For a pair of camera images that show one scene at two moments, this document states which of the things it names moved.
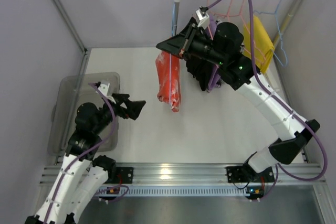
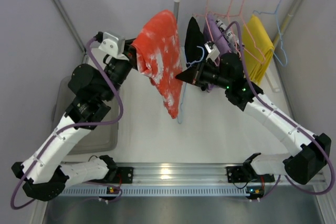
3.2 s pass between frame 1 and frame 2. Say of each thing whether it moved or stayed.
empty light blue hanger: stayed
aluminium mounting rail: stayed
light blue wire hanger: moved
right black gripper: moved
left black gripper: moved
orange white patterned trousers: moved
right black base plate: stayed
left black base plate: stayed
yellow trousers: stayed
